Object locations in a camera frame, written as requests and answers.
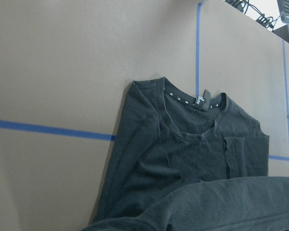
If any black printed t-shirt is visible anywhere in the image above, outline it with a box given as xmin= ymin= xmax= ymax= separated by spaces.
xmin=87 ymin=77 xmax=289 ymax=231

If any brown table mat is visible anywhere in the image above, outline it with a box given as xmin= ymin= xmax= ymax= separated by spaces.
xmin=0 ymin=0 xmax=289 ymax=231

